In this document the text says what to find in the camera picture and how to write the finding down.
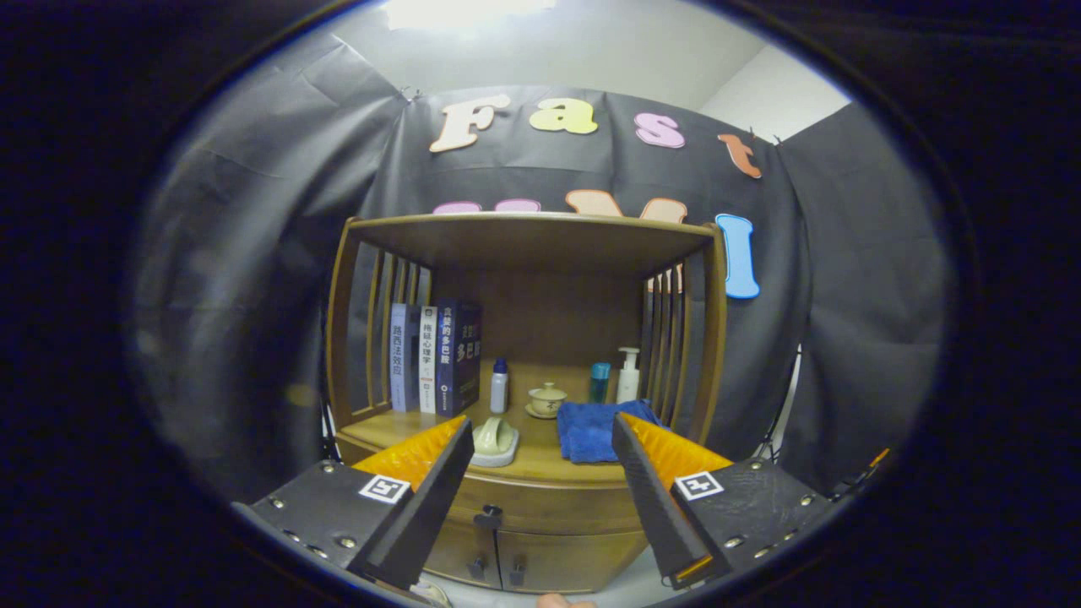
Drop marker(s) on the teal capped bottle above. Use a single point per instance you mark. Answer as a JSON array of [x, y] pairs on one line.
[[599, 384]]

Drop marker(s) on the beige lidded teacup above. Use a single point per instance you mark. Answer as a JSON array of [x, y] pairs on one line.
[[546, 401]]

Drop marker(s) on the wooden cabinet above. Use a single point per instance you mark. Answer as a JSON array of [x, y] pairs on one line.
[[540, 245]]

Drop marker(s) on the white shoe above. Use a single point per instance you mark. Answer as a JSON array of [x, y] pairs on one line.
[[431, 594]]

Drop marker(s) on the white bottle blue cap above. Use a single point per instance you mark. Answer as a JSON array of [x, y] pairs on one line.
[[499, 390]]

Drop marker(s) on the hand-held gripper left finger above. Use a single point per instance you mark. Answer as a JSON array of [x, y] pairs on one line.
[[426, 515]]

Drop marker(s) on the white book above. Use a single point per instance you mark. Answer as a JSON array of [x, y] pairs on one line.
[[427, 359]]

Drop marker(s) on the dark equipment with orange part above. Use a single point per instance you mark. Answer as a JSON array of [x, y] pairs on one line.
[[861, 480]]

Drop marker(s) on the white pump bottle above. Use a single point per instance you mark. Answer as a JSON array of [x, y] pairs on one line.
[[627, 384]]

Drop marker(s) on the dark blue book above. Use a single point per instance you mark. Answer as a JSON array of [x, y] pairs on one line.
[[460, 359]]

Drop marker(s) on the wooden drawer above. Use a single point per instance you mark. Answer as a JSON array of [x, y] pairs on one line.
[[549, 507]]

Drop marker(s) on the white backdrop stand pole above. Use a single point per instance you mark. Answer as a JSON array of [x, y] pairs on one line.
[[785, 405]]

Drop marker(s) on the wooden countertop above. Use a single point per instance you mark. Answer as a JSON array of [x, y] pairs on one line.
[[532, 452]]

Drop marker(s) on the blue towel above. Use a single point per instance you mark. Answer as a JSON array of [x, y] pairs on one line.
[[587, 431]]

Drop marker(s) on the light blue book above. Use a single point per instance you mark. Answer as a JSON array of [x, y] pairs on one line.
[[401, 359]]

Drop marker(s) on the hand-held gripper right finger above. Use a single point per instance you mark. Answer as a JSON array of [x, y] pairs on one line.
[[654, 507]]

